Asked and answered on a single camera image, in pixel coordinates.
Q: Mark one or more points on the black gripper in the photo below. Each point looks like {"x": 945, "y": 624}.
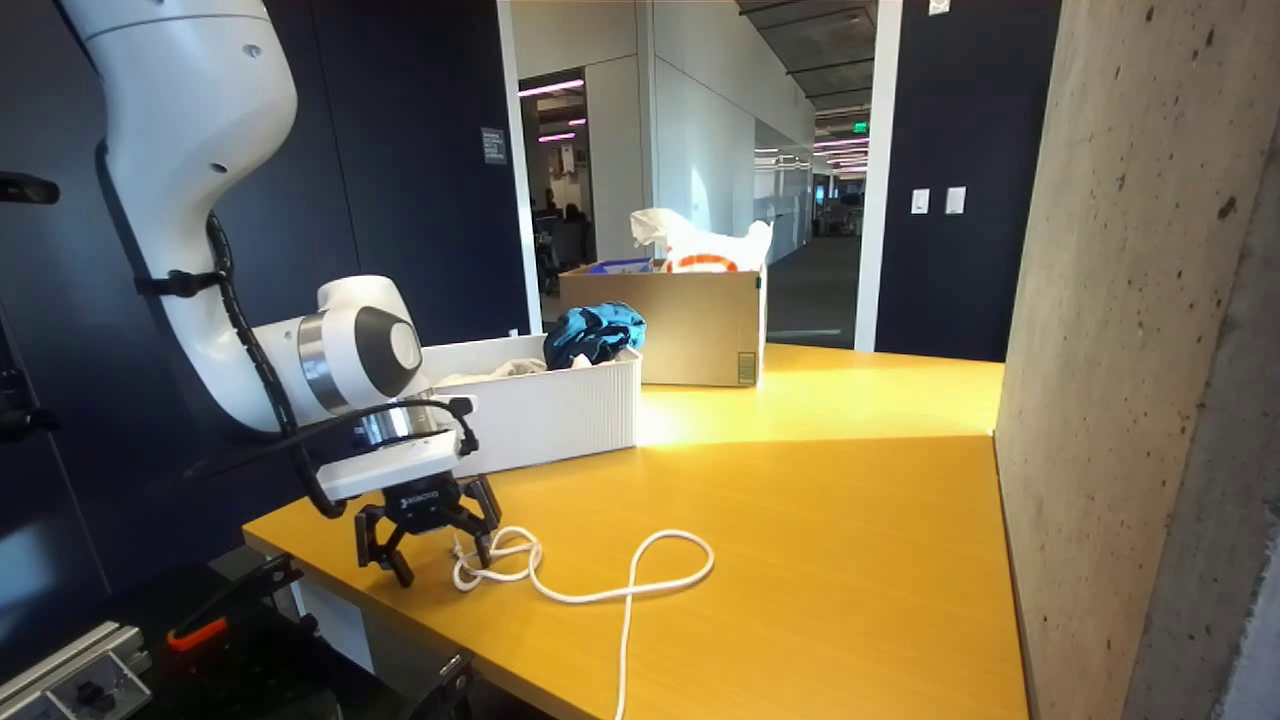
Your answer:
{"x": 427, "y": 498}

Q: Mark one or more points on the white shoelace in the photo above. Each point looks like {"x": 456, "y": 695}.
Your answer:
{"x": 627, "y": 585}

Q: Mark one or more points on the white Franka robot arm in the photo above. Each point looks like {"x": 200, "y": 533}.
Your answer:
{"x": 200, "y": 162}

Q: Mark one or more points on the white ribbed plastic bin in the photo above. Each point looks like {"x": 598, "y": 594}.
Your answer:
{"x": 562, "y": 405}

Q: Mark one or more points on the orange black clamp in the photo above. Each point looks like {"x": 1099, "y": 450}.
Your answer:
{"x": 200, "y": 634}

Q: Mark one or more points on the dark blue cloth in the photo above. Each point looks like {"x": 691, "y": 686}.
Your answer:
{"x": 595, "y": 333}

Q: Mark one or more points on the brown cardboard box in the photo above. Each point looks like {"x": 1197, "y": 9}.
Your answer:
{"x": 694, "y": 327}

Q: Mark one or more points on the white plastic bag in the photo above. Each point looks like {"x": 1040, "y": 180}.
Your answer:
{"x": 694, "y": 242}

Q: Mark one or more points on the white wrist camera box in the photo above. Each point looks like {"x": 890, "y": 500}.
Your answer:
{"x": 400, "y": 466}

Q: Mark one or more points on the aluminium extrusion rail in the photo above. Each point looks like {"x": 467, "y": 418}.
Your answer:
{"x": 65, "y": 672}

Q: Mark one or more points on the white wall switch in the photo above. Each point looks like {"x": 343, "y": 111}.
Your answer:
{"x": 922, "y": 202}
{"x": 954, "y": 202}

